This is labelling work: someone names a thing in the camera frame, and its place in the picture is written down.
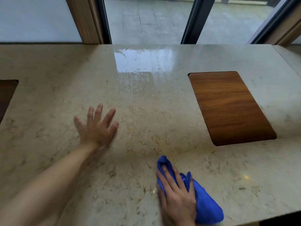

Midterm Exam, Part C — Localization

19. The person's left hand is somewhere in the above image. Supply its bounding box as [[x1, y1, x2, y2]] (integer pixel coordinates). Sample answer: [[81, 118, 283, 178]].
[[74, 103, 119, 150]]

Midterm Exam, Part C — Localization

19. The person's right hand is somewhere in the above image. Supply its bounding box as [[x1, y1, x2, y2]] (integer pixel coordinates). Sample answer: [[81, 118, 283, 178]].
[[156, 165, 197, 226]]

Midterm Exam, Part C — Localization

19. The blue microfibre cloth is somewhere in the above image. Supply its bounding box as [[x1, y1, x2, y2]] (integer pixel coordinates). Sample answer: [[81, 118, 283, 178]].
[[157, 155, 224, 225]]

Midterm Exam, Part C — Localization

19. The person's left forearm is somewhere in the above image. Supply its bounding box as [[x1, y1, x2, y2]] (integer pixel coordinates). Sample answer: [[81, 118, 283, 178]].
[[0, 143, 97, 226]]

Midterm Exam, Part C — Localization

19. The wooden inlay panel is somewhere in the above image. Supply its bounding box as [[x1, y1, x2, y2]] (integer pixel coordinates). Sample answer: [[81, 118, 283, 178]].
[[188, 71, 277, 147], [0, 79, 19, 124]]

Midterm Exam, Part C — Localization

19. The wooden door jamb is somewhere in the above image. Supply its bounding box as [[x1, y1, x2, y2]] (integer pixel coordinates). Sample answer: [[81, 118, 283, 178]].
[[264, 8, 301, 47], [65, 0, 104, 44]]

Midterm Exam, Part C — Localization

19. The dark window frame post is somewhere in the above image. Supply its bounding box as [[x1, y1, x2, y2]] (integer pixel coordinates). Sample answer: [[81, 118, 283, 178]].
[[181, 0, 216, 45], [95, 0, 112, 45], [247, 0, 301, 45]]

